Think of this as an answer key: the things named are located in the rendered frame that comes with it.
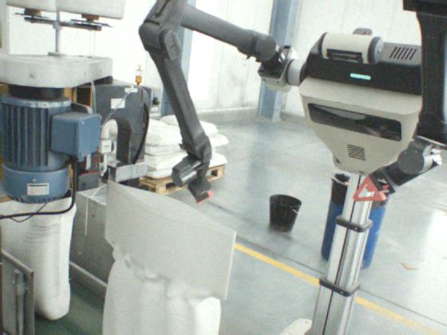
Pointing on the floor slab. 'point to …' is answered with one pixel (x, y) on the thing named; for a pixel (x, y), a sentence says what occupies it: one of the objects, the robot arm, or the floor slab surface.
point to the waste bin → (377, 211)
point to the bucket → (283, 211)
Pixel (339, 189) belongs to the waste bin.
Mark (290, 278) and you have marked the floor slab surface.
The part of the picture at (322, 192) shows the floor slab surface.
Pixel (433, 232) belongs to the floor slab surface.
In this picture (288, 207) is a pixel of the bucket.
